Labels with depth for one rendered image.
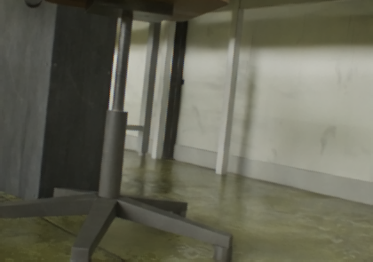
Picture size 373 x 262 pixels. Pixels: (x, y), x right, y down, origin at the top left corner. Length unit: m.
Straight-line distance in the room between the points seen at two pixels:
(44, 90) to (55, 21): 0.20
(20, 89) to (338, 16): 1.40
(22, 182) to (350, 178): 1.34
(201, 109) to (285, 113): 0.58
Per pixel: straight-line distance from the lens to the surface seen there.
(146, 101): 3.01
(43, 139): 1.52
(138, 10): 1.17
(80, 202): 1.21
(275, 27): 2.58
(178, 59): 2.98
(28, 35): 1.62
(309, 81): 2.41
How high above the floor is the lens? 0.33
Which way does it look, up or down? 1 degrees down
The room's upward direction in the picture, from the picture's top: 6 degrees clockwise
